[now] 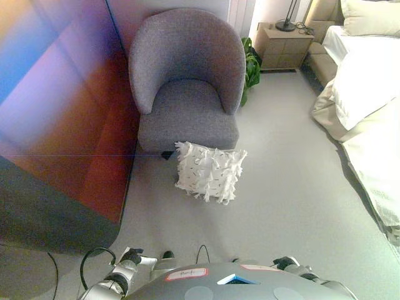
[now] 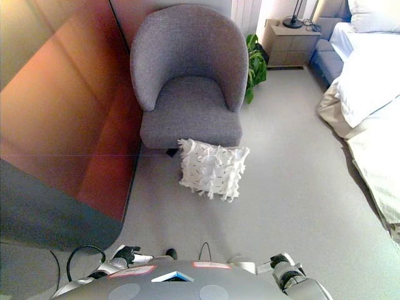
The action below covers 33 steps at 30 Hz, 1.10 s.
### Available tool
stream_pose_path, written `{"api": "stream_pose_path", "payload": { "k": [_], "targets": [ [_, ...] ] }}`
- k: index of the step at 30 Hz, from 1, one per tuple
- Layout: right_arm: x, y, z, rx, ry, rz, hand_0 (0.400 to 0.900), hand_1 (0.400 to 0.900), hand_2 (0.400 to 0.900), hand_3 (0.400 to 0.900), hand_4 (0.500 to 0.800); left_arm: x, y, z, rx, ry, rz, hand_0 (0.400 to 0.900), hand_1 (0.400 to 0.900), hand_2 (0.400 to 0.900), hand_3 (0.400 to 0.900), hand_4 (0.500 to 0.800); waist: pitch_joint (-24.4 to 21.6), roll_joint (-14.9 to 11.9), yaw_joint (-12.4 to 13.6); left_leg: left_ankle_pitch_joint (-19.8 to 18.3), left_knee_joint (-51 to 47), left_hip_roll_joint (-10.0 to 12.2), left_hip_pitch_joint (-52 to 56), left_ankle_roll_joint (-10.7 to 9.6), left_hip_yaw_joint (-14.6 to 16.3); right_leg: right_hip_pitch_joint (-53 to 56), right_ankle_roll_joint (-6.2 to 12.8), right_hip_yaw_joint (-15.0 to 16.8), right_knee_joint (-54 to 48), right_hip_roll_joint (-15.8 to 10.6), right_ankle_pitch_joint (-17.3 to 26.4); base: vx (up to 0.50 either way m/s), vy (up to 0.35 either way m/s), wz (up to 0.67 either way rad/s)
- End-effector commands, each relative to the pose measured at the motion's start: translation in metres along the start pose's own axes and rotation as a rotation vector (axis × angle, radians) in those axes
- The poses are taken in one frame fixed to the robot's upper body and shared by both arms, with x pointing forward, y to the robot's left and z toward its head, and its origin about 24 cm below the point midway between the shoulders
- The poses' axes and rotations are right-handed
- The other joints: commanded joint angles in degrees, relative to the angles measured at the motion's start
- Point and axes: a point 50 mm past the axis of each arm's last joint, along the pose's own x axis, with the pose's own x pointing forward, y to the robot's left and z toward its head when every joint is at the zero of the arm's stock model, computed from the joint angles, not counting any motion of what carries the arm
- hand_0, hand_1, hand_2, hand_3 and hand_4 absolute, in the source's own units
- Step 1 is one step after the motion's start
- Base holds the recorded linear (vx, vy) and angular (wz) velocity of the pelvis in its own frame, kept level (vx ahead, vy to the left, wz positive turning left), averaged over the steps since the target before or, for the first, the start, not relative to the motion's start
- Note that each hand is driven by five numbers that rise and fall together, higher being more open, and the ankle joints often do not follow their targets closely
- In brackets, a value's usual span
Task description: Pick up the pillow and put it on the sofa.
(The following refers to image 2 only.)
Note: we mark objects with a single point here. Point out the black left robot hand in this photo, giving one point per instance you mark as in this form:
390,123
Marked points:
129,254

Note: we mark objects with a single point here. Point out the white fringed throw pillow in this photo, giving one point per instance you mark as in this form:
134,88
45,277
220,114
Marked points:
212,168

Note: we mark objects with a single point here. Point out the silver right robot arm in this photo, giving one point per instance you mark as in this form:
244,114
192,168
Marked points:
293,278

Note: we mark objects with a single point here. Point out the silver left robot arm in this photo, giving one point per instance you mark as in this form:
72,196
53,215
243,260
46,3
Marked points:
103,268

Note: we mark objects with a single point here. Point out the white bed pillow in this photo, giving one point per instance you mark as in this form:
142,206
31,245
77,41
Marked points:
375,18

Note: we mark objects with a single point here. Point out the grey robot torso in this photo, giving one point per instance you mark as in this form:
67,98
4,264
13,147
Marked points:
175,290

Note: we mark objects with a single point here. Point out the reddish brown wooden cabinet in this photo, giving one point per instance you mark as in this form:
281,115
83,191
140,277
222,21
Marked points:
62,109

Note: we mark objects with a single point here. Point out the grey fabric armchair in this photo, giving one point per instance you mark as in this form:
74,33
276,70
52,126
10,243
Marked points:
187,103

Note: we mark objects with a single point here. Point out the green potted plant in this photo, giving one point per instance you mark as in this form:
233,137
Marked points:
257,67

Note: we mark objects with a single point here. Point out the beige bed cover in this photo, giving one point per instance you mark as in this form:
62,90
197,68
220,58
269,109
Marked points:
375,162

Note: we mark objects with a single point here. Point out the beige nightstand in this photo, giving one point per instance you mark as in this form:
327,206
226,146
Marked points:
290,47

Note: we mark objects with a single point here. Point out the white ribbed radiator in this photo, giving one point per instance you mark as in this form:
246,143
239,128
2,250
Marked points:
247,14

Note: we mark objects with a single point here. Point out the black table lamp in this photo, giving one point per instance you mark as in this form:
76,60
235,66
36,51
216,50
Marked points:
292,22

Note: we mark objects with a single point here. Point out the white bed duvet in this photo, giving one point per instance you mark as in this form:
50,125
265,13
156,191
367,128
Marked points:
368,78

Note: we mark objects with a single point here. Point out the grey blue upholstered bed frame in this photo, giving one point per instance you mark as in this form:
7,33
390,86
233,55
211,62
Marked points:
328,62

